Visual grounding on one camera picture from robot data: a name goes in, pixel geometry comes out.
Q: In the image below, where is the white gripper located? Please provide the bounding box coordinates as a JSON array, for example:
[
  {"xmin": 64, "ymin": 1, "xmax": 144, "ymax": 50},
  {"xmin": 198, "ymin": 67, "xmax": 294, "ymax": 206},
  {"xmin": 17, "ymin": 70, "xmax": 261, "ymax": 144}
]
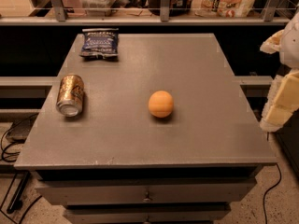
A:
[{"xmin": 259, "ymin": 30, "xmax": 299, "ymax": 133}]

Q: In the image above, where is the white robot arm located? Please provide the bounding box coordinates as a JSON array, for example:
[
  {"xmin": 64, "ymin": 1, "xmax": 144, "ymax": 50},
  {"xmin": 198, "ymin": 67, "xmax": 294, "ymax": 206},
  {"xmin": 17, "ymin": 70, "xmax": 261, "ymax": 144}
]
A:
[{"xmin": 260, "ymin": 13, "xmax": 299, "ymax": 133}]

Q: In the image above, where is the colourful snack bag on shelf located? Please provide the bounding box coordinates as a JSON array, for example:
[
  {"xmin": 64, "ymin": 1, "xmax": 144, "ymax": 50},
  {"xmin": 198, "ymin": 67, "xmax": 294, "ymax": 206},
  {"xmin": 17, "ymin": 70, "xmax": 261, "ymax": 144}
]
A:
[{"xmin": 192, "ymin": 0, "xmax": 255, "ymax": 18}]

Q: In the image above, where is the blue chip bag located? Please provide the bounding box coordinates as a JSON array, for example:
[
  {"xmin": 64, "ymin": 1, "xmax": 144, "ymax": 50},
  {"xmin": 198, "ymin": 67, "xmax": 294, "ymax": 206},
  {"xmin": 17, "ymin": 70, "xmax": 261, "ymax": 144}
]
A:
[{"xmin": 80, "ymin": 28, "xmax": 119, "ymax": 59}]

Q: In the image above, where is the orange ball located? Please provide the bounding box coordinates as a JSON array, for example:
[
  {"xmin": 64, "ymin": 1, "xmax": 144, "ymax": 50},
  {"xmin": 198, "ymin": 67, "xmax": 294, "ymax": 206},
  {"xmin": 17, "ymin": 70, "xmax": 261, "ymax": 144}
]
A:
[{"xmin": 148, "ymin": 91, "xmax": 174, "ymax": 118}]

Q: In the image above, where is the grey drawer cabinet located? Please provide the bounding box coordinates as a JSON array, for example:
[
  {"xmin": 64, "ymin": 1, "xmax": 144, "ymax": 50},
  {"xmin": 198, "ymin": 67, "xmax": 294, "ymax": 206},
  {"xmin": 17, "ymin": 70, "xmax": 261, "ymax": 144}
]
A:
[{"xmin": 15, "ymin": 34, "xmax": 276, "ymax": 224}]

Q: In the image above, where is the clear plastic container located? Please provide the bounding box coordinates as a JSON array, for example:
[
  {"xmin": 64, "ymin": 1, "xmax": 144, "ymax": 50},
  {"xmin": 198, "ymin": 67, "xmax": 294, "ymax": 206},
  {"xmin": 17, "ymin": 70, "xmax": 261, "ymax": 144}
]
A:
[{"xmin": 80, "ymin": 0, "xmax": 116, "ymax": 17}]

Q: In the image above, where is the gold soda can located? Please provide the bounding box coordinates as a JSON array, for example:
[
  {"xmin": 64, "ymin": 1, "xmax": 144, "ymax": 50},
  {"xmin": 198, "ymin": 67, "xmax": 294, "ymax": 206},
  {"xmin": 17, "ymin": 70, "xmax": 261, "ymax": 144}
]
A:
[{"xmin": 56, "ymin": 74, "xmax": 84, "ymax": 117}]

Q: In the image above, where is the black power adapter box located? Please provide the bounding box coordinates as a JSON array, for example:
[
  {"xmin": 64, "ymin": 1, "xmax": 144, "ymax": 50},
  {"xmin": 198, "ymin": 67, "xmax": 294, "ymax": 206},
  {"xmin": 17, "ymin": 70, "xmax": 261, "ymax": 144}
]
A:
[{"xmin": 6, "ymin": 119, "xmax": 32, "ymax": 142}]

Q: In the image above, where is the black cable right floor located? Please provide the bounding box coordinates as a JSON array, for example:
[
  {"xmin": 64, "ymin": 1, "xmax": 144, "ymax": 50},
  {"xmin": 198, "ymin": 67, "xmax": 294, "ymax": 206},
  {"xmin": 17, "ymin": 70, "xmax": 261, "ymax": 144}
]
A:
[{"xmin": 262, "ymin": 163, "xmax": 283, "ymax": 224}]

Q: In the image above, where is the metal shelf rail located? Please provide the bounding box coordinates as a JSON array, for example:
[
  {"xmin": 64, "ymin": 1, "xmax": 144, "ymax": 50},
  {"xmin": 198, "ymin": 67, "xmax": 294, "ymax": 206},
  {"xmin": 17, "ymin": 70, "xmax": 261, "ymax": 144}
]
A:
[{"xmin": 0, "ymin": 0, "xmax": 298, "ymax": 26}]

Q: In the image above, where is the black cables left floor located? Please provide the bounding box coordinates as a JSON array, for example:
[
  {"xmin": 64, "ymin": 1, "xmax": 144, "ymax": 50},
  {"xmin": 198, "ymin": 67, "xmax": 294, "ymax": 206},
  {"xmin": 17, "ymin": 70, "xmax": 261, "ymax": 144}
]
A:
[{"xmin": 0, "ymin": 113, "xmax": 43, "ymax": 224}]

